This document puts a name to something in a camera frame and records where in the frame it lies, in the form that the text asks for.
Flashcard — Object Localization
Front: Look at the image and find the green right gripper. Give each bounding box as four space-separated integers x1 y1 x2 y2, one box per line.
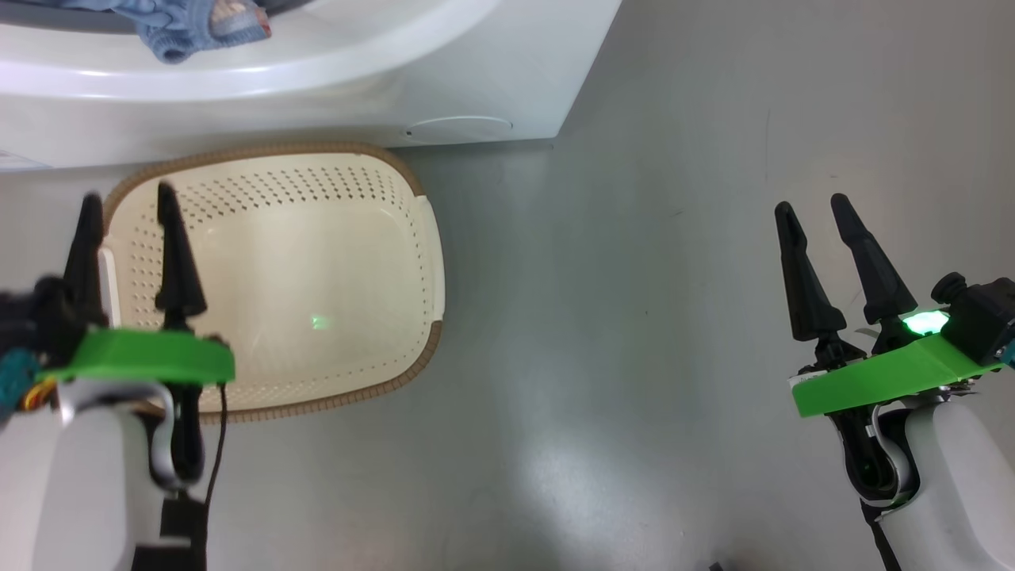
775 193 1004 504

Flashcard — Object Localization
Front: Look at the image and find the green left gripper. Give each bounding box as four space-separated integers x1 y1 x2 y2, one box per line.
36 182 236 486

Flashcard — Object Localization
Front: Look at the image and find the blue print garment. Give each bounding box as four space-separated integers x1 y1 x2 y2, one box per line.
56 0 273 65

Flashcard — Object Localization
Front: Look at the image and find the cream perforated laundry basket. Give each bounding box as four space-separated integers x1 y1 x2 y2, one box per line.
101 141 446 424

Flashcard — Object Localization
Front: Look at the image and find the white front-load washing machine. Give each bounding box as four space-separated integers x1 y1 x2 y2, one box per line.
0 0 624 171

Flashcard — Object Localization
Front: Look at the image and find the round white filter cover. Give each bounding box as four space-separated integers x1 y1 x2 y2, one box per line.
404 116 515 146

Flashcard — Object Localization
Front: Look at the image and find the teal left camera cable plug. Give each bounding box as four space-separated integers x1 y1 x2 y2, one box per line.
0 347 42 419

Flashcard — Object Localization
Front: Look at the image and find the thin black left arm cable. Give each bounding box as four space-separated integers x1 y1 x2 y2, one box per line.
202 384 231 510

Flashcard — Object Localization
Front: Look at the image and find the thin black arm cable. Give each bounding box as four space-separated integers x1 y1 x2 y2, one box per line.
860 500 903 571
202 384 231 510

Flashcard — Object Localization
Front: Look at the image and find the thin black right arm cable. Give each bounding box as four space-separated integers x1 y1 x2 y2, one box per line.
860 500 903 571

